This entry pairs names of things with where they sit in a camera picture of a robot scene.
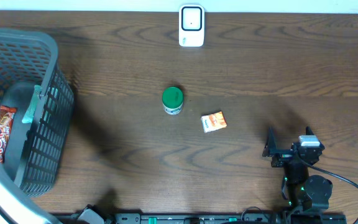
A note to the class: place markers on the white teal snack packet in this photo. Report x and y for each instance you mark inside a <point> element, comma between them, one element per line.
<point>29,114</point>

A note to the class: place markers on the grey plastic mesh basket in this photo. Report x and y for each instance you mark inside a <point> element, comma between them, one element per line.
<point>34,150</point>

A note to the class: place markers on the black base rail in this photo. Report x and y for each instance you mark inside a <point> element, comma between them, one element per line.
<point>136,218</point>

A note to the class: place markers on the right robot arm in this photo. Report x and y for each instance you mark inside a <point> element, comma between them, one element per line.
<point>307,195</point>

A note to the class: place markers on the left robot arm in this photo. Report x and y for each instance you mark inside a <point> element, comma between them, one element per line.
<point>16,207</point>

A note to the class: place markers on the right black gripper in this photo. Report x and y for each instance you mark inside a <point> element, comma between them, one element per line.
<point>270,150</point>

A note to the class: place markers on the green lidded round jar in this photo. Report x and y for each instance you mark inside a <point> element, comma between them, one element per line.
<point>172,99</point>

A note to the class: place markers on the red Top chocolate bar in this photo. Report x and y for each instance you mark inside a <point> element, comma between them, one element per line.
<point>6,121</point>

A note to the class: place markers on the orange snack sachet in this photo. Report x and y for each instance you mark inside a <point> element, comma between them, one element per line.
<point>213,122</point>

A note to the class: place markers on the white barcode scanner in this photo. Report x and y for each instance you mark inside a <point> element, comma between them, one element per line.
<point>191,25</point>

